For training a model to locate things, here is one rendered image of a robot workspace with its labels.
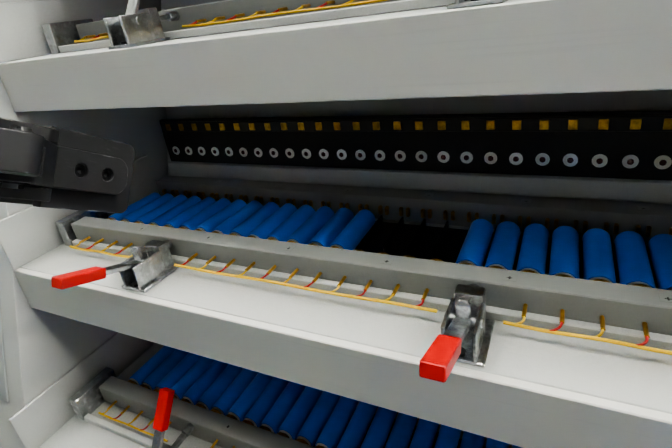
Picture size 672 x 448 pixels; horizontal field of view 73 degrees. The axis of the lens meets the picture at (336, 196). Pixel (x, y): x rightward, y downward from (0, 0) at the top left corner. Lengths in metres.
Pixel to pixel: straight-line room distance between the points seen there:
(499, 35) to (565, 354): 0.18
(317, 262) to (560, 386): 0.17
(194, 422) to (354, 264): 0.26
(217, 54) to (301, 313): 0.19
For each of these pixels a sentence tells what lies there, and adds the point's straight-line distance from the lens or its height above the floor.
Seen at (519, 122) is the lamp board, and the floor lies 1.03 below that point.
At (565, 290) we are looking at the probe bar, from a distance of 0.31.
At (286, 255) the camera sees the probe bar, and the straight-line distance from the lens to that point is 0.36.
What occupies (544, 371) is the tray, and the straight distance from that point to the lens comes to 0.29.
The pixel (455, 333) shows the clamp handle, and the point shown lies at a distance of 0.26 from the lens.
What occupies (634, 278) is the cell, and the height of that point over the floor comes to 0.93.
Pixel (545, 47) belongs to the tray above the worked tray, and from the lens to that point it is 0.25.
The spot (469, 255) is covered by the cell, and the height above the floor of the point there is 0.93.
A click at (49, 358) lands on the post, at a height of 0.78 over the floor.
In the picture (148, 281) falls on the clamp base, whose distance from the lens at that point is 0.42.
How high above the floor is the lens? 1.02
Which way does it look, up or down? 7 degrees down
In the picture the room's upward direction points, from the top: straight up
